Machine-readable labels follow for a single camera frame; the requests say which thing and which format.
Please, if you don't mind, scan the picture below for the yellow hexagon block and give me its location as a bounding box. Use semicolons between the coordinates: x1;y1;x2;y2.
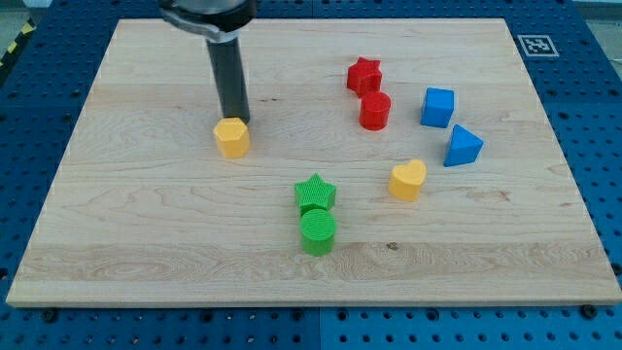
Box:
213;118;251;158

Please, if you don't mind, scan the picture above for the white fiducial marker tag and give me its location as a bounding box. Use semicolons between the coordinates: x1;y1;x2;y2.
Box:
517;34;559;57

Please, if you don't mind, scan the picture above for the yellow heart block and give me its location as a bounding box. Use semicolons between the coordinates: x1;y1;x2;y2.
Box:
388;159;427;201

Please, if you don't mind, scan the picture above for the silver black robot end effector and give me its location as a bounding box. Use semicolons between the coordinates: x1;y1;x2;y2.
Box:
158;0;258;43

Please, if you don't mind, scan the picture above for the yellow black hazard tape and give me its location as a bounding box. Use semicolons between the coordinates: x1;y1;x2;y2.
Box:
1;17;37;70

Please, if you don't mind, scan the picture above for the blue cube block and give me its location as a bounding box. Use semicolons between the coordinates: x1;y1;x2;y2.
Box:
421;87;455;128

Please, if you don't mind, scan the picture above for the red cylinder block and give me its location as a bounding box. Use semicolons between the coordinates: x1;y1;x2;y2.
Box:
359;91;392;131

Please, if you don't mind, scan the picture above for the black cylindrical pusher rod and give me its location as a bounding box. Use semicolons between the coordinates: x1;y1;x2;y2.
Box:
206;38;251;123

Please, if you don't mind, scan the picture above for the green star block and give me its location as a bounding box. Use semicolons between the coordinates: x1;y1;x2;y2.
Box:
294;173;337;216

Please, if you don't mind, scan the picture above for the blue triangle block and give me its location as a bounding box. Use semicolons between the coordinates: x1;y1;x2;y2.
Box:
443;124;484;167

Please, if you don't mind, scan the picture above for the wooden board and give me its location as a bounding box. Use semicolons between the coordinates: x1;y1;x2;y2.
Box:
7;18;621;307

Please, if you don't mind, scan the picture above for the green cylinder block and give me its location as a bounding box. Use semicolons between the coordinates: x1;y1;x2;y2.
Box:
300;209;336;257

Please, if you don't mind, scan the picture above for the red star block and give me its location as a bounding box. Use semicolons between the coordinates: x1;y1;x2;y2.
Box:
346;56;383;98

